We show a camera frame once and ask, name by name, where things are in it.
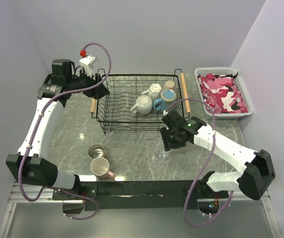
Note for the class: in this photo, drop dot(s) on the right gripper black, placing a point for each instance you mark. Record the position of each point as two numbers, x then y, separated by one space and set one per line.
167 143

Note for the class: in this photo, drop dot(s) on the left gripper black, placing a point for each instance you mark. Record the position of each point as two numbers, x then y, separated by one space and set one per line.
98 92

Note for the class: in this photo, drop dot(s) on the clear glass cup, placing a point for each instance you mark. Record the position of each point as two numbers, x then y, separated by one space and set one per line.
160 155

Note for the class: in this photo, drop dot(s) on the beige mug white inside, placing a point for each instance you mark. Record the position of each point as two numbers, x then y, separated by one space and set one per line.
143 105

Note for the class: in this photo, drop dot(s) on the blue butterfly mug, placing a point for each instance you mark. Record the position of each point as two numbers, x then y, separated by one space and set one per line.
166 98

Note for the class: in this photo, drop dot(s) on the white faceted mug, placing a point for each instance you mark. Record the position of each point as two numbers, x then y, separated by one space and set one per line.
153 91

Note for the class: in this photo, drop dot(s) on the beige handleless cup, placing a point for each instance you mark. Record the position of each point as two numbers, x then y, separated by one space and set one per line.
169 85

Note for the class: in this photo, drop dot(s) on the steel cup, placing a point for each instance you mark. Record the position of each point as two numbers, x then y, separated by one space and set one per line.
96 151

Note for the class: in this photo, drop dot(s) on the pink mug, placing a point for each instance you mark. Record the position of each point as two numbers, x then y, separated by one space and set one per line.
100 167

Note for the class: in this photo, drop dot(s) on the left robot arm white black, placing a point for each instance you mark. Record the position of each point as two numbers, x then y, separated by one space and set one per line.
30 165

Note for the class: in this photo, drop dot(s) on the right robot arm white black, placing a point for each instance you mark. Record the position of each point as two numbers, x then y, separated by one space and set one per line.
254 169

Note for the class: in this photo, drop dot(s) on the pink camouflage cloth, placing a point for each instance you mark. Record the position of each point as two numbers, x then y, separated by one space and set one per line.
221 94

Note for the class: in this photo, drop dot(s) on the white plastic basket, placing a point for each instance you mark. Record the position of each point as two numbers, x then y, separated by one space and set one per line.
239 83

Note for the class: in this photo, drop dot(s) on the black wire dish rack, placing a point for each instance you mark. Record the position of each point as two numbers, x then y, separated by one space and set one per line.
129 104

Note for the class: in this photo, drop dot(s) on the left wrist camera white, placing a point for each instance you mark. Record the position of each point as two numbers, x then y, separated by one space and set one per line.
87 62

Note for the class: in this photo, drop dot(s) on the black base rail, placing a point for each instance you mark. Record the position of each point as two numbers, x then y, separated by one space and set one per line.
142 194

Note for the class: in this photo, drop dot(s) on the aluminium frame rail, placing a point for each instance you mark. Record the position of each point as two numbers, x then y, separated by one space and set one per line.
16 198

